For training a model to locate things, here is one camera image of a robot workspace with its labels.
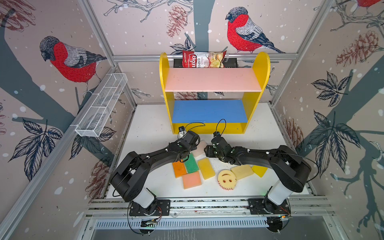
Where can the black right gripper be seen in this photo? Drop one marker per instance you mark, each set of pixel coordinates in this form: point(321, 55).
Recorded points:
point(208, 149)

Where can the yellow rectangular sponge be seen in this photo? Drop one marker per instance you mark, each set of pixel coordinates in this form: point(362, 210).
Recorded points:
point(206, 168)

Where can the orange scouring sponge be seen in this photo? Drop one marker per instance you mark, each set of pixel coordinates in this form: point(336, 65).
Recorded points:
point(179, 169)

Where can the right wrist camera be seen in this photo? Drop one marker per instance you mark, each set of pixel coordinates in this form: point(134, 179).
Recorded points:
point(217, 134)

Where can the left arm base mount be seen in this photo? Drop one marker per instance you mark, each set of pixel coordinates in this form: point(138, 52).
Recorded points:
point(156, 209)

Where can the green scouring sponge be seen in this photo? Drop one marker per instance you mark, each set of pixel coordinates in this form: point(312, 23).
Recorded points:
point(191, 164)

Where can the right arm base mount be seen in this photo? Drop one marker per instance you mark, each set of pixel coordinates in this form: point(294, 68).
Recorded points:
point(264, 206)

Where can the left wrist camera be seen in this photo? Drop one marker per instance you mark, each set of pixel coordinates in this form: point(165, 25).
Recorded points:
point(182, 130)

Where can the cream beige sponge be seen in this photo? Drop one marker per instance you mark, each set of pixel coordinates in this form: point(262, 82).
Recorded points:
point(242, 171)

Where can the bright yellow sponge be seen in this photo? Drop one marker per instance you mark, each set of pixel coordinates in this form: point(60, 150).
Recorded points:
point(259, 171)

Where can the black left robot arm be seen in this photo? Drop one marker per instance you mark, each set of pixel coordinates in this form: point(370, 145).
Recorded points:
point(130, 176)

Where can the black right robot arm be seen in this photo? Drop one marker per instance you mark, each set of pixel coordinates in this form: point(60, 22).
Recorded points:
point(291, 169)

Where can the salmon pink sponge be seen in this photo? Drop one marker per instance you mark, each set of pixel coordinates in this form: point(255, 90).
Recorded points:
point(191, 180)

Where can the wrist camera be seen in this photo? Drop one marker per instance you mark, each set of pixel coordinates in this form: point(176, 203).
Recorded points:
point(182, 130)
point(217, 134)

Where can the smiley face sponge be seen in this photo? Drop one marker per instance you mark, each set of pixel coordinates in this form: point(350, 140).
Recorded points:
point(227, 180)

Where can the pale pink sponge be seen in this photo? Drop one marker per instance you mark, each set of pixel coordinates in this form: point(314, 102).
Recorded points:
point(200, 149)

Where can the yellow wooden shelf unit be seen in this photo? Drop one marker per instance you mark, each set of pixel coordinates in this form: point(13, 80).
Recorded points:
point(208, 99)

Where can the red chips bag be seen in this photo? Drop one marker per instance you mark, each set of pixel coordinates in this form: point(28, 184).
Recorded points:
point(211, 56)

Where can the white wire mesh basket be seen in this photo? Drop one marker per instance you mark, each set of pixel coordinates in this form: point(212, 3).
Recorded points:
point(98, 114)

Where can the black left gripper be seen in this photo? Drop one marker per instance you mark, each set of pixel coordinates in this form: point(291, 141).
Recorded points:
point(194, 146)

